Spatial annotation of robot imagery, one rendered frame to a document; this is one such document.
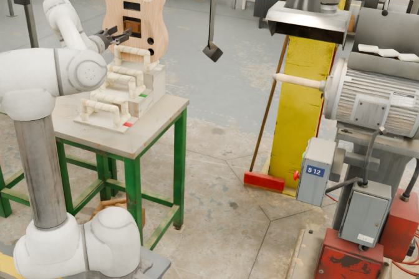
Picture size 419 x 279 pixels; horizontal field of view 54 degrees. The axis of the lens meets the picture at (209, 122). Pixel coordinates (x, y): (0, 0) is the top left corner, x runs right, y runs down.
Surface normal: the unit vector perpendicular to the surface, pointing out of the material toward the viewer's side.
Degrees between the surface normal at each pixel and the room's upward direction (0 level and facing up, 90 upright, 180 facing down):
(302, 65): 90
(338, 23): 38
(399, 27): 90
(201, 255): 0
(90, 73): 74
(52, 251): 81
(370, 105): 90
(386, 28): 90
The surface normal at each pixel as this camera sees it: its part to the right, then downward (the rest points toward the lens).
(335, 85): -0.29, -0.06
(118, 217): 0.14, -0.87
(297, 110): -0.37, 0.45
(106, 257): 0.27, 0.40
